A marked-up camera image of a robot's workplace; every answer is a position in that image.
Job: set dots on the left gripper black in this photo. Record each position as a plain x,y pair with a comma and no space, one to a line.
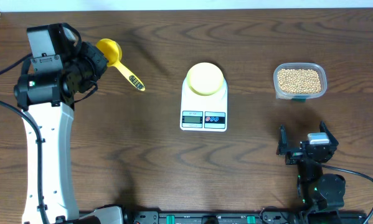
88,50

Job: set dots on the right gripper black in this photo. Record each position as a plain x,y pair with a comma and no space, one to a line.
294,154

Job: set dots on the yellow measuring scoop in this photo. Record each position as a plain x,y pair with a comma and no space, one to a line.
113,53

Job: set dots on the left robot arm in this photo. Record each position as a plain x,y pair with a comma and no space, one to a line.
60,65

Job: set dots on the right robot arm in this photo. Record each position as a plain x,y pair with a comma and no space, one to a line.
321,193

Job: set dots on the white digital kitchen scale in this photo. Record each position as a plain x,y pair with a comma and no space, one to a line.
204,113

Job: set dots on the yellow plastic bowl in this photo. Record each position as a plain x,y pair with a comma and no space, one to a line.
205,79

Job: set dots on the clear plastic bean container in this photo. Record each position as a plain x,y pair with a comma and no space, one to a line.
301,97

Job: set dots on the soybeans in container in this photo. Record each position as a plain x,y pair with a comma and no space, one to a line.
299,81

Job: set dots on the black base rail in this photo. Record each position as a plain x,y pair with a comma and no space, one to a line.
270,216

